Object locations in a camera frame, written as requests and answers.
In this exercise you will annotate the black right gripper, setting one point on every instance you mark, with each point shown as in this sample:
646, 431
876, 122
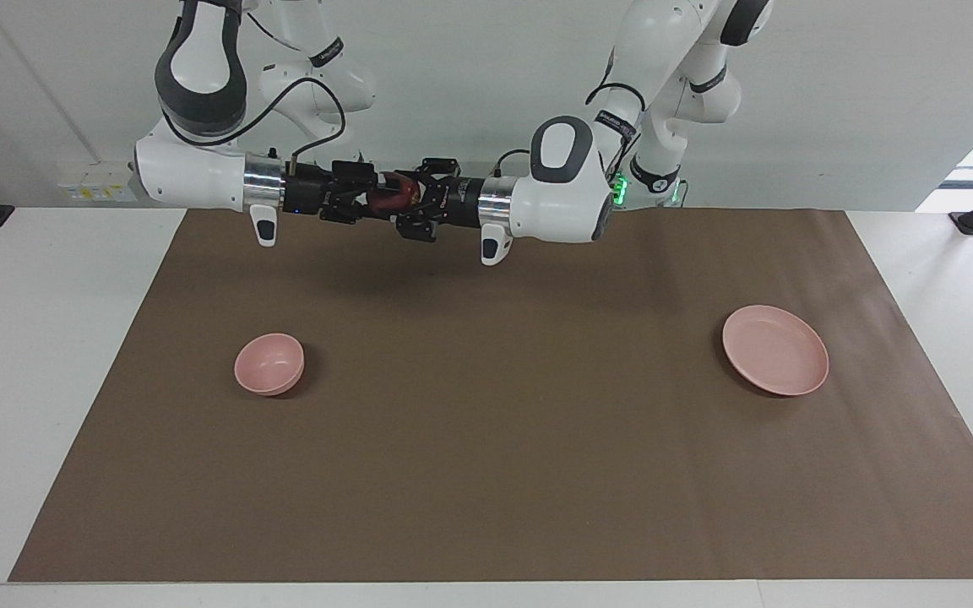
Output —
313, 192

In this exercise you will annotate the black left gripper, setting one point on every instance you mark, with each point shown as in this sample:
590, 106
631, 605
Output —
459, 203

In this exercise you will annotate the red apple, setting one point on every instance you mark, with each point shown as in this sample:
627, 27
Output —
392, 198

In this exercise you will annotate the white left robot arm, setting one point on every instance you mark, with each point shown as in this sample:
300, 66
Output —
562, 194

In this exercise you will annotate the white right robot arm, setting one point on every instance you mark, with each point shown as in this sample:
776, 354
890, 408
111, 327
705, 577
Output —
191, 177

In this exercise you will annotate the pink bowl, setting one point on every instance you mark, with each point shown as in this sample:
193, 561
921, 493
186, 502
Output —
267, 363

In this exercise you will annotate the pink plate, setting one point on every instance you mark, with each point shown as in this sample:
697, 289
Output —
778, 350

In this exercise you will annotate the brown paper table mat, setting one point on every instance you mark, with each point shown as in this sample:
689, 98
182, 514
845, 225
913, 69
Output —
486, 422

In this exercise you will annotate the white wall socket panel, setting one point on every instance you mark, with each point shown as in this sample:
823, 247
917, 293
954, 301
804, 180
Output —
98, 186

